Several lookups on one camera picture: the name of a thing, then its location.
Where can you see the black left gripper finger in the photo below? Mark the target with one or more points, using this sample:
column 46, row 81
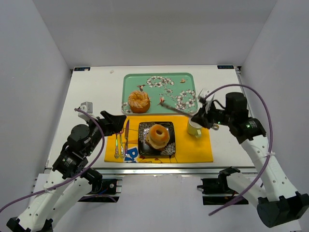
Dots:
column 117, row 123
column 107, row 117

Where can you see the corner label sticker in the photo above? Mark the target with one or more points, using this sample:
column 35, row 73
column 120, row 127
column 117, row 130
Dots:
column 225, row 66
column 81, row 69

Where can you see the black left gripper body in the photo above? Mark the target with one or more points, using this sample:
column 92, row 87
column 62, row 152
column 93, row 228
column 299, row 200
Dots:
column 106, row 123

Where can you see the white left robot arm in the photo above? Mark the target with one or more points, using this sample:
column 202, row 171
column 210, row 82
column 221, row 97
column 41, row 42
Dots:
column 71, row 177

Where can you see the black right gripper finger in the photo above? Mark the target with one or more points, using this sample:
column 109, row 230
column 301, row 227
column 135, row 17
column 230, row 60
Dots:
column 202, row 121
column 202, row 113

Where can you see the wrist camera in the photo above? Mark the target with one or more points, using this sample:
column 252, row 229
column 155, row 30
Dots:
column 85, row 107
column 206, row 96

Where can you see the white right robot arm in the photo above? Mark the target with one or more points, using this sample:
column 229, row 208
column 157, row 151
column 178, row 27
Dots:
column 278, row 201

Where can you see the pale green mug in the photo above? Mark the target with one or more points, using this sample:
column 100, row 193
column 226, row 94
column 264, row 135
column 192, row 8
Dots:
column 194, row 129

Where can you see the pale speckled bagel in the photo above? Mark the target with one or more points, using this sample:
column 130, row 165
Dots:
column 154, row 144

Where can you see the iridescent spoon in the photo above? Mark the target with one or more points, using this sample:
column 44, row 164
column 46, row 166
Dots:
column 122, row 155

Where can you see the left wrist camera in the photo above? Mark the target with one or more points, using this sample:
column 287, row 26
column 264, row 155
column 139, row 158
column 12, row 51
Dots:
column 85, row 107

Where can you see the glazed orange donut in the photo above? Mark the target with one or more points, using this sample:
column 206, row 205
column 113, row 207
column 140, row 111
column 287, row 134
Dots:
column 159, row 134

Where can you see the black floral square plate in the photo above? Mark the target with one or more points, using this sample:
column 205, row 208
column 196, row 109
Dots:
column 146, row 150

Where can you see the iridescent fork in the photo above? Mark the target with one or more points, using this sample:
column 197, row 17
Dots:
column 116, row 154

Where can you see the brown bread slice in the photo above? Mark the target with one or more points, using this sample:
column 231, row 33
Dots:
column 157, row 149

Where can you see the green floral tray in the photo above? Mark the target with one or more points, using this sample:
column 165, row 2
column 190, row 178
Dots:
column 177, row 89

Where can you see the metal serving tongs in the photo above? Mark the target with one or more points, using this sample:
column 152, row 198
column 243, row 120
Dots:
column 214, row 127

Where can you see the yellow placemat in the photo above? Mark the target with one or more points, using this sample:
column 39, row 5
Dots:
column 187, row 148

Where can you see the right corner label sticker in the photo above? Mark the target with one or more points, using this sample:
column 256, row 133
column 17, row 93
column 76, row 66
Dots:
column 225, row 66

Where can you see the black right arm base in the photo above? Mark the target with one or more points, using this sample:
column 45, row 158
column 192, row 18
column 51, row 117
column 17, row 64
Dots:
column 213, row 193

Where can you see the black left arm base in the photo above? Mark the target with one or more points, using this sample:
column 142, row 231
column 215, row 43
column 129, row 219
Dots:
column 108, row 191

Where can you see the left corner label sticker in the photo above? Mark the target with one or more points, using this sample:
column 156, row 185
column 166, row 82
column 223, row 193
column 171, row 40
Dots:
column 81, row 69

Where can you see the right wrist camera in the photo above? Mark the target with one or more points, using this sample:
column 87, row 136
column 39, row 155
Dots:
column 206, row 96

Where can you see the sugar-crusted round bun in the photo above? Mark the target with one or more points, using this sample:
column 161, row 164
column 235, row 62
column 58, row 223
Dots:
column 139, row 101

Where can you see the iridescent knife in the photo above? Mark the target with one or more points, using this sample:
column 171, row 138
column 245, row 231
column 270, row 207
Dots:
column 126, row 137

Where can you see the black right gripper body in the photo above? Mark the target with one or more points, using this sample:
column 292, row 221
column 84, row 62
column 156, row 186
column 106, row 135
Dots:
column 207, row 116

